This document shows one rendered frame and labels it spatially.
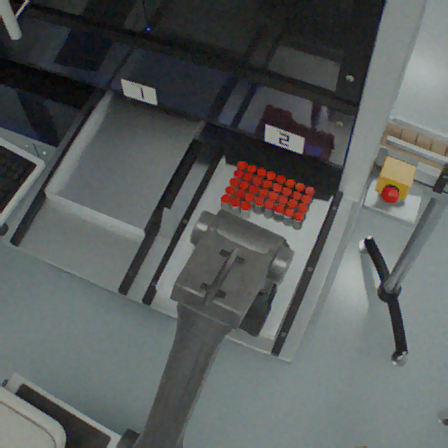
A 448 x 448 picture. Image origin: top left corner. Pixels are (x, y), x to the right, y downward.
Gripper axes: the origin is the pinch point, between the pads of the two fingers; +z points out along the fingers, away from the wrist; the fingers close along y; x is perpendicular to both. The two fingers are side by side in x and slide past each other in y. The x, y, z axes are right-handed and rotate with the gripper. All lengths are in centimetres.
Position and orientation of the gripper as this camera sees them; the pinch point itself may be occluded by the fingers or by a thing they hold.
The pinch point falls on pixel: (250, 322)
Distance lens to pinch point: 134.4
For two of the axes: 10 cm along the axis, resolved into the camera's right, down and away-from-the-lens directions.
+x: -9.1, -3.5, 2.0
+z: 0.1, 4.8, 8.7
